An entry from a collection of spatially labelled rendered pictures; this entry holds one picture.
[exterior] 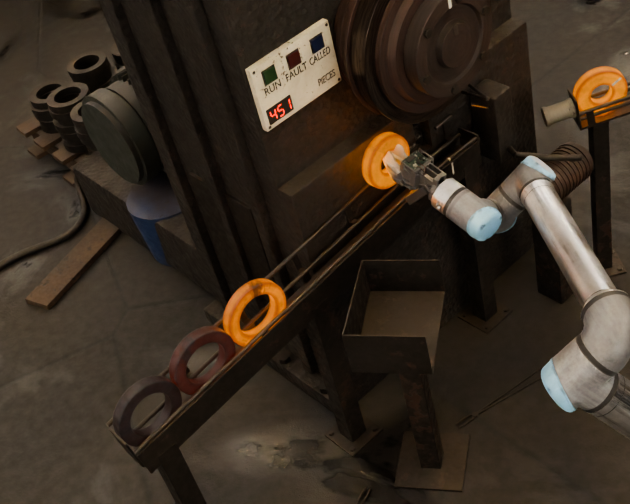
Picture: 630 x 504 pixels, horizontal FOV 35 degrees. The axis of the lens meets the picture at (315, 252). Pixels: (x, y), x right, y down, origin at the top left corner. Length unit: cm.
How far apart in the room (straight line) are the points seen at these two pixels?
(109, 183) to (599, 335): 233
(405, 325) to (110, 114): 153
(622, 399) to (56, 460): 189
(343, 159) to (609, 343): 90
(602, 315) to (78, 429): 191
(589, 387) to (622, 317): 17
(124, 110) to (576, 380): 201
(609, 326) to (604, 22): 271
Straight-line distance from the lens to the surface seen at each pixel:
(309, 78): 259
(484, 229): 256
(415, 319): 260
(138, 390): 249
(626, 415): 235
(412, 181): 264
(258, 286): 256
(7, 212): 460
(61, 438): 352
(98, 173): 412
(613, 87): 309
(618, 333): 224
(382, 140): 269
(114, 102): 368
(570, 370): 226
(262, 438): 323
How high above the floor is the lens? 247
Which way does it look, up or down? 41 degrees down
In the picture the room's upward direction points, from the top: 16 degrees counter-clockwise
